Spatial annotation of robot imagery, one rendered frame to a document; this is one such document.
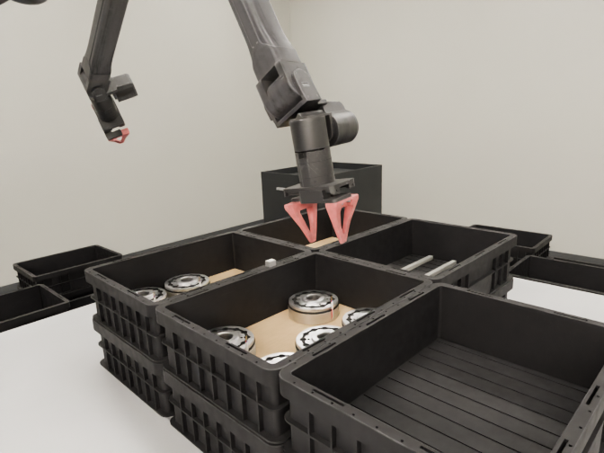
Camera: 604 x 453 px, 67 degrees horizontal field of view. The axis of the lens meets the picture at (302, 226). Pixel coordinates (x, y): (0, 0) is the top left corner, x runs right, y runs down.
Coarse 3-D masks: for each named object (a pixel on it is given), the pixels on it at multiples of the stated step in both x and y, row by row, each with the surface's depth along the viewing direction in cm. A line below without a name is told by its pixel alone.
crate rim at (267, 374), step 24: (288, 264) 95; (360, 264) 93; (216, 288) 83; (168, 312) 74; (192, 336) 68; (216, 336) 65; (336, 336) 64; (240, 360) 60; (264, 360) 58; (288, 360) 58; (264, 384) 57
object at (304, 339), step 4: (308, 328) 81; (312, 328) 81; (316, 328) 81; (320, 328) 81; (324, 328) 82; (328, 328) 81; (332, 328) 81; (336, 328) 81; (304, 332) 80; (308, 332) 80; (312, 332) 80; (300, 336) 78; (304, 336) 79; (308, 336) 78; (296, 340) 77; (300, 340) 78; (304, 340) 78; (308, 340) 77; (300, 344) 76; (304, 344) 76; (308, 344) 76; (300, 348) 75
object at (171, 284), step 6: (180, 276) 110; (198, 276) 110; (204, 276) 109; (168, 282) 106; (174, 282) 106; (198, 282) 105; (204, 282) 105; (168, 288) 103; (174, 288) 102; (180, 288) 102; (186, 288) 102; (192, 288) 102
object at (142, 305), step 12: (204, 240) 116; (264, 240) 113; (156, 252) 107; (300, 252) 104; (108, 264) 99; (96, 276) 92; (240, 276) 89; (108, 288) 88; (120, 288) 85; (204, 288) 83; (120, 300) 84; (132, 300) 81; (144, 300) 79; (168, 300) 78; (144, 312) 78
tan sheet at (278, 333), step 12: (288, 312) 95; (264, 324) 90; (276, 324) 90; (288, 324) 90; (300, 324) 90; (312, 324) 89; (324, 324) 89; (336, 324) 89; (264, 336) 86; (276, 336) 85; (288, 336) 85; (264, 348) 81; (276, 348) 81; (288, 348) 81
